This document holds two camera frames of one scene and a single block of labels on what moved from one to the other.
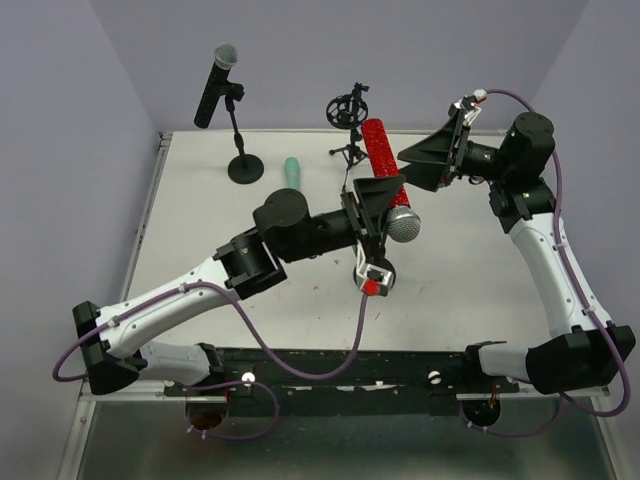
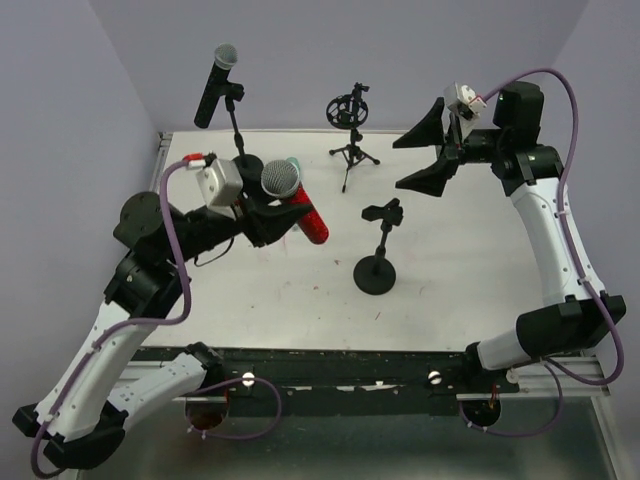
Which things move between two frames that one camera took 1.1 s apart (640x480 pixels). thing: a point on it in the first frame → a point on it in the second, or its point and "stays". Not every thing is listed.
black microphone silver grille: (225, 58) stays
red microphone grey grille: (403, 223) → (281, 179)
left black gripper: (358, 215) → (254, 220)
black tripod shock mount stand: (348, 111) stays
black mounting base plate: (344, 382) stays
